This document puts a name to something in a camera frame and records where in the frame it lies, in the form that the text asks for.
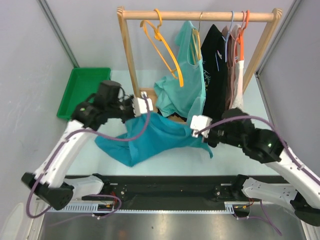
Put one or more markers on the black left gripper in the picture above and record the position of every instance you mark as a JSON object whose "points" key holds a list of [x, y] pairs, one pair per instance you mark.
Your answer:
{"points": [[131, 115]]}

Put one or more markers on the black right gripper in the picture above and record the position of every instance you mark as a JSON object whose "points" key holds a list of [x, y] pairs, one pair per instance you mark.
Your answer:
{"points": [[209, 138]]}

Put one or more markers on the teal blue t shirt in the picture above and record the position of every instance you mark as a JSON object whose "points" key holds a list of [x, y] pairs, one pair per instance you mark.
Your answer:
{"points": [[161, 134]]}

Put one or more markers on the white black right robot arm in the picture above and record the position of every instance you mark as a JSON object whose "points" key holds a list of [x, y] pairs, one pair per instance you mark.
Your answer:
{"points": [[260, 141]]}

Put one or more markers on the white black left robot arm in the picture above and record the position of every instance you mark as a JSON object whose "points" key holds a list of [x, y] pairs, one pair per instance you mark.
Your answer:
{"points": [[48, 182]]}

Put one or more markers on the black t shirt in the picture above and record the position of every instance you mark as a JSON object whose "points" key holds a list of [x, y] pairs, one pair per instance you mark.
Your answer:
{"points": [[215, 73]]}

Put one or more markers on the mint green t shirt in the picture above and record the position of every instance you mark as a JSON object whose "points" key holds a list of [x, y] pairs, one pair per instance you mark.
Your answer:
{"points": [[188, 100]]}

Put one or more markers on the pink plastic hanger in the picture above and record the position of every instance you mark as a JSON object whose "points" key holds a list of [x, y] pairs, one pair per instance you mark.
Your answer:
{"points": [[237, 31]]}

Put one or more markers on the light blue plastic hanger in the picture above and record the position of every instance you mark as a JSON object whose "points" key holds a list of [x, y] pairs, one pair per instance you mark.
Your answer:
{"points": [[226, 39]]}

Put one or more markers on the orange plastic hanger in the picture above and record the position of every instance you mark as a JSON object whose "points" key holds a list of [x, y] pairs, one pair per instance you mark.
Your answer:
{"points": [[241, 45]]}

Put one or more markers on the wooden hanger metal hook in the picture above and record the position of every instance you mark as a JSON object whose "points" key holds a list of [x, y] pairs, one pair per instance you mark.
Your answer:
{"points": [[196, 39]]}

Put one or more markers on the green plastic tray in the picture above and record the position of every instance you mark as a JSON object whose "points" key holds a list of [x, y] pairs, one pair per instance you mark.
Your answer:
{"points": [[82, 82]]}

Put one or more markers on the white garment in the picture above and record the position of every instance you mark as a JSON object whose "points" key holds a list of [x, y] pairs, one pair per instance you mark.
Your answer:
{"points": [[238, 101]]}

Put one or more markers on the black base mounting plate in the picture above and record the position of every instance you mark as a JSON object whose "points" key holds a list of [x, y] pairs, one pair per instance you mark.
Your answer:
{"points": [[173, 188]]}

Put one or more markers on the pink beige garment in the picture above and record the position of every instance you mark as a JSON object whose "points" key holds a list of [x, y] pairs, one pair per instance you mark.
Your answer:
{"points": [[231, 75]]}

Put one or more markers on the wooden clothes rack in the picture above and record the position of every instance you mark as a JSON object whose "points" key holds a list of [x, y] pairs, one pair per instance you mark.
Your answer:
{"points": [[141, 80]]}

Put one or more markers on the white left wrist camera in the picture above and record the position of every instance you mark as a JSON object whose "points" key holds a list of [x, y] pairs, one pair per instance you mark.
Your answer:
{"points": [[140, 104]]}

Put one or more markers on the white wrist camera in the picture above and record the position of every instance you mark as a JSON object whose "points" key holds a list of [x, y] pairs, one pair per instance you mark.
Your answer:
{"points": [[199, 122], [140, 104]]}

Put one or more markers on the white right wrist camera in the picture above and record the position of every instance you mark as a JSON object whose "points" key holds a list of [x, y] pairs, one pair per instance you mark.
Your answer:
{"points": [[199, 122]]}

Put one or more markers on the white slotted cable duct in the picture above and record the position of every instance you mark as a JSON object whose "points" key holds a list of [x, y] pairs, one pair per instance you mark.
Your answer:
{"points": [[194, 207]]}

